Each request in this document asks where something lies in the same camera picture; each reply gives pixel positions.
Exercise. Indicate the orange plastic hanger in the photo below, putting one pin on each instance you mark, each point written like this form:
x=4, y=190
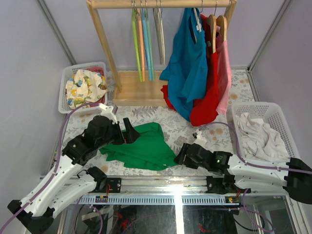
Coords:
x=141, y=42

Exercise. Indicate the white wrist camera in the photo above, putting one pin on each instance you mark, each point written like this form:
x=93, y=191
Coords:
x=108, y=111
x=199, y=139

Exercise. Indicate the teal plastic hanger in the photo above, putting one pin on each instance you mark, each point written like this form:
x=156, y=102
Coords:
x=150, y=43

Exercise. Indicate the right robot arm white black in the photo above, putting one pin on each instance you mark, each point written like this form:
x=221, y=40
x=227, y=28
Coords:
x=231, y=174

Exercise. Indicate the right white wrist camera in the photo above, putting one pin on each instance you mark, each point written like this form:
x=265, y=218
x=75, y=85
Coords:
x=199, y=139

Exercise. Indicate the green t shirt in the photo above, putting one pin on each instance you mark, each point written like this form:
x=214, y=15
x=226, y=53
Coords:
x=148, y=152

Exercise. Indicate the dark red cloth in basket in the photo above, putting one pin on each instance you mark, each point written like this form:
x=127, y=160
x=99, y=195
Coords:
x=96, y=69

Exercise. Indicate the green plastic hanger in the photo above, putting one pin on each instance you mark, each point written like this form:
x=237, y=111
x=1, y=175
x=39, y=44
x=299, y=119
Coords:
x=134, y=28

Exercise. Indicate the blue t shirt hanging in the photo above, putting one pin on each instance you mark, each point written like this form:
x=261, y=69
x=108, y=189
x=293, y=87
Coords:
x=186, y=72

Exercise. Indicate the aluminium mounting rail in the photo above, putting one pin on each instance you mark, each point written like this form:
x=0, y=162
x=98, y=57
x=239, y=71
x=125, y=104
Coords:
x=145, y=190

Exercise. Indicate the pink t shirt hanging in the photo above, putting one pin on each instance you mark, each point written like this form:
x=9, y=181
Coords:
x=224, y=73

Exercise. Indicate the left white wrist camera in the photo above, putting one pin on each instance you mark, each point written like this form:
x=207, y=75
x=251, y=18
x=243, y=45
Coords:
x=108, y=111

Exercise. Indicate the blue plastic hanger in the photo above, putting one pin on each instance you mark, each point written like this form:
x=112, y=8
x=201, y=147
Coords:
x=146, y=43

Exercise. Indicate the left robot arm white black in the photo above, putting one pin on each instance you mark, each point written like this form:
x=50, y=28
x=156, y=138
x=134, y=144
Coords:
x=38, y=210

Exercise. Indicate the red t shirt hanging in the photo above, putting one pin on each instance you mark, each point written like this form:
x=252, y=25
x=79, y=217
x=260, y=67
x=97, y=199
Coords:
x=204, y=110

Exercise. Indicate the white cloth in basket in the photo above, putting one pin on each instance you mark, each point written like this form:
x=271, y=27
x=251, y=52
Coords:
x=259, y=141

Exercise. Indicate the right white plastic basket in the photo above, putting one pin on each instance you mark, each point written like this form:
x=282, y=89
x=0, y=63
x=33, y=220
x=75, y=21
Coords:
x=272, y=114

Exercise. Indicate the white plastic basket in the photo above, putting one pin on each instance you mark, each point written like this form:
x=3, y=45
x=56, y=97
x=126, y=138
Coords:
x=272, y=114
x=67, y=73

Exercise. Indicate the left white plastic basket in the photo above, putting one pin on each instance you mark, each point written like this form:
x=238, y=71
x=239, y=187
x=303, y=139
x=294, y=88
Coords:
x=67, y=73

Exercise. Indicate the wooden clothes rack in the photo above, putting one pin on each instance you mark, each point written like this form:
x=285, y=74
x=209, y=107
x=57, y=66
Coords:
x=129, y=91

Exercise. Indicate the wooden hanger with pink shirt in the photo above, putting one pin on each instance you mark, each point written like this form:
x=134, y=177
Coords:
x=221, y=23

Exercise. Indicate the wooden hanger with red shirt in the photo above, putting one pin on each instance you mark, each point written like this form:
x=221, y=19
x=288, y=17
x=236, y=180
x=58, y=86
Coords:
x=209, y=26

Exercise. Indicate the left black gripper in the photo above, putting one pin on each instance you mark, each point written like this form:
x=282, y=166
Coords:
x=130, y=136

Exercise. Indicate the patterned cream cloth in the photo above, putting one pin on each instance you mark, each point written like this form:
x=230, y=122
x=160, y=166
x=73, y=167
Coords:
x=85, y=87

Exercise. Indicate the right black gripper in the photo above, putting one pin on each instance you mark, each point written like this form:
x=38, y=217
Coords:
x=180, y=158

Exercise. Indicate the white hanger with blue shirt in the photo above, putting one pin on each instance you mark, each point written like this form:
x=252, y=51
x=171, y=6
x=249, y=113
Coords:
x=197, y=18

